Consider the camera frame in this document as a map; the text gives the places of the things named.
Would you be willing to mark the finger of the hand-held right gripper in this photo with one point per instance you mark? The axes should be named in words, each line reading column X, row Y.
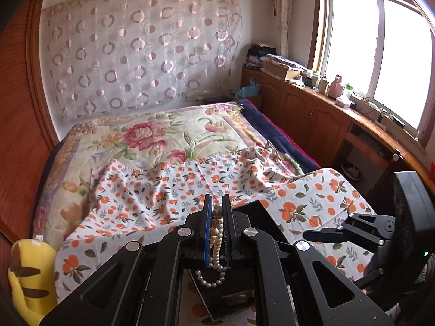
column 370, row 222
column 326, row 235

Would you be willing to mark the navy blue blanket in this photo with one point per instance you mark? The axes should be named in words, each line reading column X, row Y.
column 268, row 125

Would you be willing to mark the circle-pattern sheer curtain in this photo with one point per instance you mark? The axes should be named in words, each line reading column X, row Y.
column 136, row 51

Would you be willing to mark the cream window curtain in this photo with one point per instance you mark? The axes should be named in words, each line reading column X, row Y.
column 283, row 13

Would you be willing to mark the floral blanket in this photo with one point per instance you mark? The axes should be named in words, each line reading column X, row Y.
column 142, row 135

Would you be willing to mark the wooden cabinet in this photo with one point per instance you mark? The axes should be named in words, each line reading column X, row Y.
column 306, row 108

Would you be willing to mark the wood-framed window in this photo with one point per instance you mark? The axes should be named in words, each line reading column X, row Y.
column 350, row 40

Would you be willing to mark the white orange-print cloth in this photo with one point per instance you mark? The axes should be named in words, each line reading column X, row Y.
column 153, row 190

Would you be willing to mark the yellow plush toy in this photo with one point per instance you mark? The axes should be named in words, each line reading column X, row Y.
column 30, row 278

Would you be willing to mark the teal tissue pack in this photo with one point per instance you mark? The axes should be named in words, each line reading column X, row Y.
column 249, row 90

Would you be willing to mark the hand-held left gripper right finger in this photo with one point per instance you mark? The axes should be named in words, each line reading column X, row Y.
column 226, row 231

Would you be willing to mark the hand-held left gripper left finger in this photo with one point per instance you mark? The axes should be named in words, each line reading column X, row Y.
column 208, row 231

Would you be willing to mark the white tissue box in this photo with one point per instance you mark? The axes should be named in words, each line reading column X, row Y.
column 345, row 102

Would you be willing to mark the white power strip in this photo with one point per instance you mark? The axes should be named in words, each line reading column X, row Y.
column 368, row 108

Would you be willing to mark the cardboard box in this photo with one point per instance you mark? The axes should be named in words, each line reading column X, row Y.
column 282, row 73

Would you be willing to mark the stack of dark clothes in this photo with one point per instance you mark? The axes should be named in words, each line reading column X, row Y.
column 255, row 56

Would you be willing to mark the black jewelry box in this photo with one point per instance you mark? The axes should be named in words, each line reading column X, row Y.
column 265, row 219

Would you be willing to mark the small green plant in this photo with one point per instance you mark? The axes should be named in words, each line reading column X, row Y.
column 348, row 87

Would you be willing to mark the wooden headboard panel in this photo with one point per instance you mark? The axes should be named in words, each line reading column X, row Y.
column 20, row 142

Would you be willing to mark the small bowl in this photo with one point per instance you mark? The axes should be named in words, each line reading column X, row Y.
column 352, row 172

